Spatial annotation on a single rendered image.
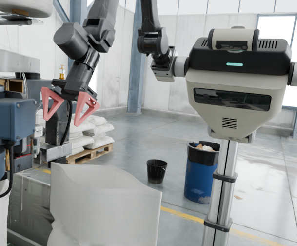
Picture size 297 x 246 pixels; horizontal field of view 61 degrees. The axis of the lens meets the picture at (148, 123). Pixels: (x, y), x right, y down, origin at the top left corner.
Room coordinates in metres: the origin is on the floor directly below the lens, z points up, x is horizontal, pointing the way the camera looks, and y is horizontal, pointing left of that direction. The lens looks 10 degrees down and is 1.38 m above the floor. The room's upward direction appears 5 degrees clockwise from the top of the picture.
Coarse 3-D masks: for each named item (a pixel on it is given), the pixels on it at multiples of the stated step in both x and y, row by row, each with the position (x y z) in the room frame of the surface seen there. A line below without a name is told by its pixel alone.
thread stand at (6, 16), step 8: (0, 16) 0.70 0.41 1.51; (8, 16) 0.69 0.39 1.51; (16, 16) 0.68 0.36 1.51; (24, 16) 0.69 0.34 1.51; (0, 24) 0.77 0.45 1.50; (8, 24) 0.75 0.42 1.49; (16, 24) 0.74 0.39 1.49; (24, 24) 0.73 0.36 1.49; (32, 24) 0.79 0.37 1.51; (40, 24) 0.78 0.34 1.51
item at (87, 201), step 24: (72, 168) 0.91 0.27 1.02; (96, 168) 0.93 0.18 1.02; (72, 192) 0.77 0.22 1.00; (96, 192) 0.73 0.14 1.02; (120, 192) 0.74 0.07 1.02; (144, 192) 0.75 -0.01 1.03; (72, 216) 0.77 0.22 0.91; (96, 216) 0.73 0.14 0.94; (120, 216) 0.74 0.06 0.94; (144, 216) 0.75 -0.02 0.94; (48, 240) 0.84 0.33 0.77; (72, 240) 0.79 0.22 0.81; (96, 240) 0.73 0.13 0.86; (120, 240) 0.74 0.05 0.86; (144, 240) 0.75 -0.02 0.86
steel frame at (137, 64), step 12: (72, 0) 6.70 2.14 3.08; (84, 0) 6.60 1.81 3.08; (60, 12) 6.09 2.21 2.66; (72, 12) 6.71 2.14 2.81; (84, 12) 6.62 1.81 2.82; (132, 48) 9.52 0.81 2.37; (72, 60) 6.72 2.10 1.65; (132, 60) 9.57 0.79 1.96; (144, 60) 9.58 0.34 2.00; (132, 72) 9.63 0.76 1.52; (132, 84) 9.64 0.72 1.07; (132, 96) 9.62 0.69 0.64; (132, 108) 9.60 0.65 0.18
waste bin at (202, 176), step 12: (192, 144) 3.11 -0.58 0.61; (204, 144) 3.17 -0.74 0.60; (216, 144) 3.11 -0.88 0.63; (192, 156) 2.81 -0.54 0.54; (204, 156) 2.73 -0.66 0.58; (216, 156) 2.74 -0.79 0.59; (192, 168) 2.81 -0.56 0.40; (204, 168) 2.74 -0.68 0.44; (192, 180) 2.81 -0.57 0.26; (204, 180) 2.74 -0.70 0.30; (192, 192) 2.80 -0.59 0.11; (204, 192) 2.75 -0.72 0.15
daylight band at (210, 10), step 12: (120, 0) 8.76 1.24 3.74; (132, 0) 9.43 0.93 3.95; (168, 0) 9.45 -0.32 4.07; (180, 0) 9.26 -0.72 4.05; (192, 0) 9.09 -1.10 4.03; (204, 0) 8.91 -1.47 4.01; (216, 0) 8.75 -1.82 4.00; (228, 0) 8.59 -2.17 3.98; (252, 0) 8.29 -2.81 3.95; (264, 0) 8.15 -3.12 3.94; (288, 0) 7.88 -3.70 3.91; (168, 12) 9.43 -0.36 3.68; (180, 12) 9.24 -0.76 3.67; (192, 12) 9.07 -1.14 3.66; (204, 12) 8.89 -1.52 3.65; (216, 12) 8.73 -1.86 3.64; (228, 12) 8.57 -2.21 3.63; (240, 12) 8.41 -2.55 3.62; (252, 12) 8.27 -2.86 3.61; (264, 12) 8.12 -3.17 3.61
